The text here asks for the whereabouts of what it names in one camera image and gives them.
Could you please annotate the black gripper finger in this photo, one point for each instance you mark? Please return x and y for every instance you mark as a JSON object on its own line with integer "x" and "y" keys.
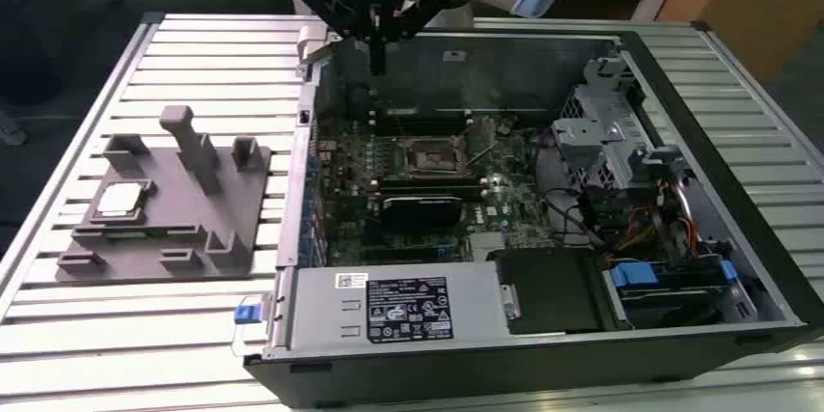
{"x": 412, "y": 21}
{"x": 325, "y": 2}

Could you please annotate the silver CPU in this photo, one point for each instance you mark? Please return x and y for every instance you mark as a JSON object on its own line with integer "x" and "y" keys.
{"x": 122, "y": 197}

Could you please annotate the CPU socket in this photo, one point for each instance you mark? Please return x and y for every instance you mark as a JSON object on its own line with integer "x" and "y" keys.
{"x": 429, "y": 158}

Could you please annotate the black RAM slot bank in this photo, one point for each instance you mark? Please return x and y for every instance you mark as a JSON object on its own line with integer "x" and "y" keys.
{"x": 418, "y": 118}
{"x": 424, "y": 186}

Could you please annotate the green motherboard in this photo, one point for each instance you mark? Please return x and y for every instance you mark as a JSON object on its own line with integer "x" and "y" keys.
{"x": 521, "y": 166}

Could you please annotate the silver drive cage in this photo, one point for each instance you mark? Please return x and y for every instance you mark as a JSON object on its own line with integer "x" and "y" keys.
{"x": 592, "y": 134}

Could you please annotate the black graphics card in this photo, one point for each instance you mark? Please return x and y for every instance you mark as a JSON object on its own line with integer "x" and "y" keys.
{"x": 421, "y": 214}

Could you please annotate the silver chipset heatsink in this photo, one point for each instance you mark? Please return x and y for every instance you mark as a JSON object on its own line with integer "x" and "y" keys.
{"x": 488, "y": 244}

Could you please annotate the grey parts rack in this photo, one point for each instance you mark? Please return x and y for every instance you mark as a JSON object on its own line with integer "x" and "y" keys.
{"x": 166, "y": 211}

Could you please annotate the grey chair leg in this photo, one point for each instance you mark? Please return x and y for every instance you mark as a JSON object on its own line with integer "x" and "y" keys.
{"x": 10, "y": 134}

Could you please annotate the green RAM stick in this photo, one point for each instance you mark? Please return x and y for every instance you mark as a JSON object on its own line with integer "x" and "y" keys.
{"x": 132, "y": 234}

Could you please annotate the black plastic shroud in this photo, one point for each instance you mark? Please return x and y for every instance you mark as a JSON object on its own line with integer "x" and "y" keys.
{"x": 553, "y": 291}

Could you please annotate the silver power supply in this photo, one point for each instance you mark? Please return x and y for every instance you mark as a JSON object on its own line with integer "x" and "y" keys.
{"x": 321, "y": 310}

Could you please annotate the hard disk in blue carrier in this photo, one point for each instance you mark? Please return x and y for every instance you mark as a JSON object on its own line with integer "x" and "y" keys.
{"x": 633, "y": 274}

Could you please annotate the blue case latch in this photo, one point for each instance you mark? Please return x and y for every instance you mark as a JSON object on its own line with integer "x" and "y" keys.
{"x": 248, "y": 314}

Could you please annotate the black PC case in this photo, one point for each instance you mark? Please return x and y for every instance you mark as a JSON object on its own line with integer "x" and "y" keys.
{"x": 450, "y": 373}

